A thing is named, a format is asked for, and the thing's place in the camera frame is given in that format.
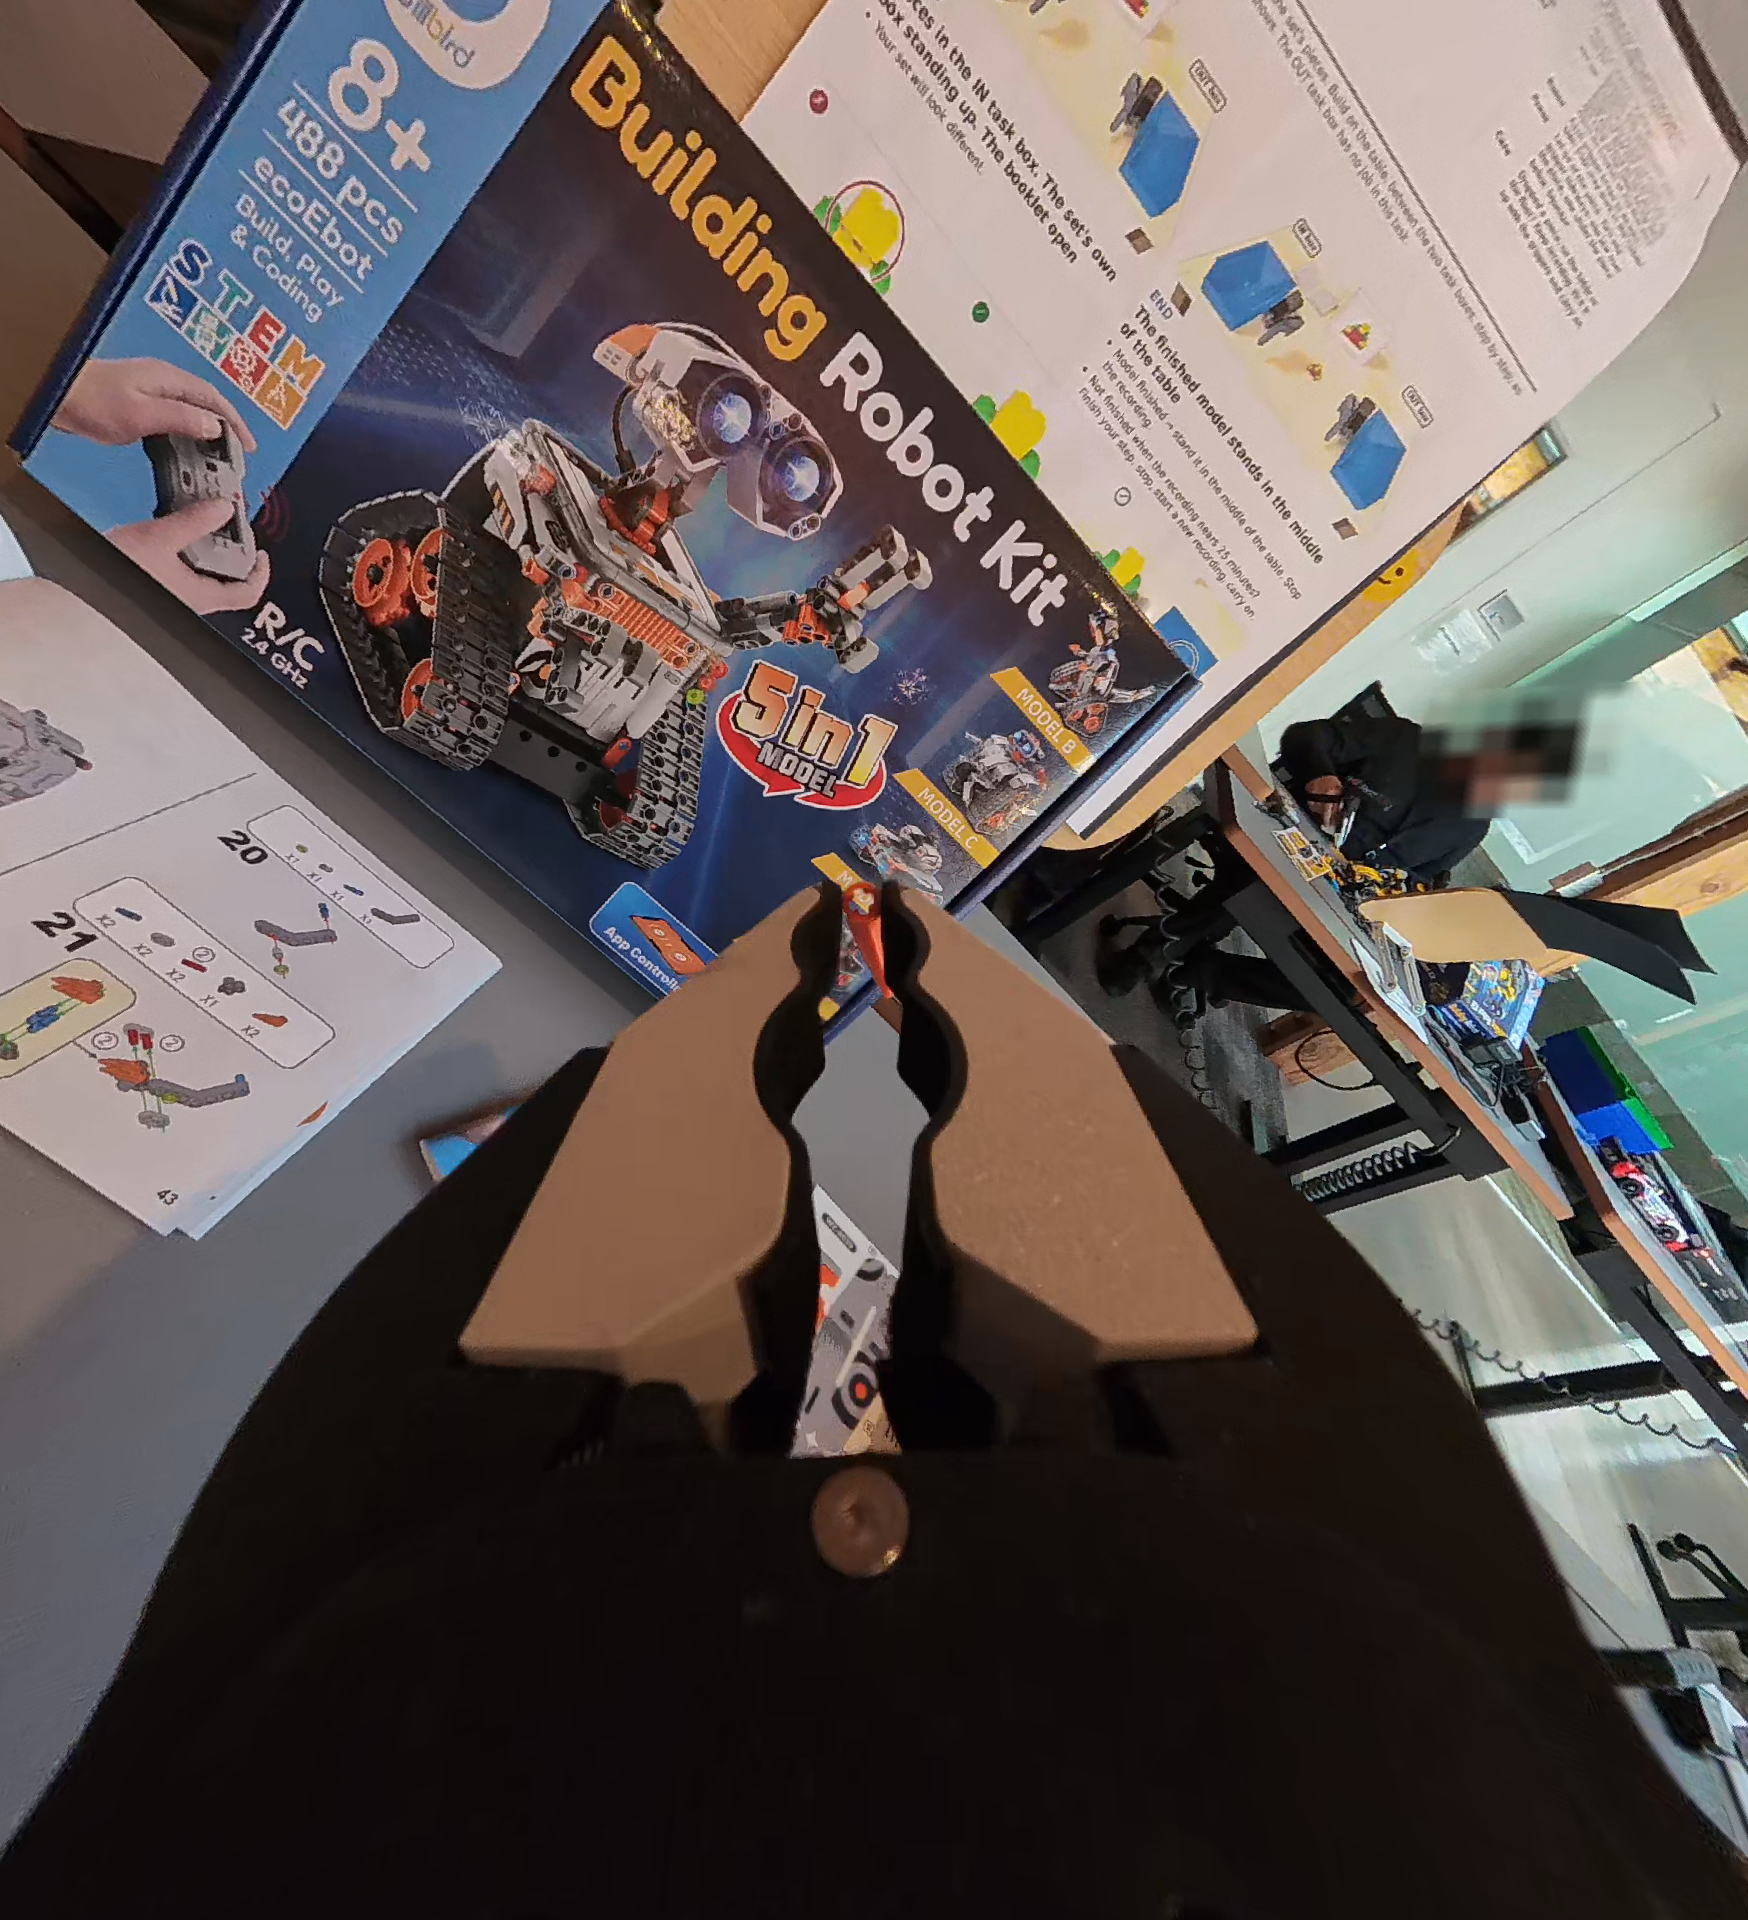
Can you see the printed instruction board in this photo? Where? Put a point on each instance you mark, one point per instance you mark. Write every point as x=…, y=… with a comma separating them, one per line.
x=1265, y=224

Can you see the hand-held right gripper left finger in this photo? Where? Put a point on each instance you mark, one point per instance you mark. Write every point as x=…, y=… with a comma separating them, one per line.
x=633, y=1200

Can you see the robot kit box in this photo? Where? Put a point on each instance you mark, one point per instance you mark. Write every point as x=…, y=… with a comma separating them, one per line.
x=514, y=450

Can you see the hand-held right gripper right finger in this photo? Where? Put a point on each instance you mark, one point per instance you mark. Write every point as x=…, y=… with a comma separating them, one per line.
x=1086, y=1200

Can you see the blue storage bin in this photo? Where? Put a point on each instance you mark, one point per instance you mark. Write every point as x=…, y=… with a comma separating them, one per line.
x=1601, y=1086

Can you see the orange claw piece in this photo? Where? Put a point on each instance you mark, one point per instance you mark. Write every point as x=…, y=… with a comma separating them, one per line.
x=872, y=942

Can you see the open instruction booklet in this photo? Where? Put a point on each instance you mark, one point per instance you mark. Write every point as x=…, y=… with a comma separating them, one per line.
x=141, y=930

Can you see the red toy car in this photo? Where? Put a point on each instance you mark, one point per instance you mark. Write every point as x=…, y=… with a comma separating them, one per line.
x=1656, y=1200

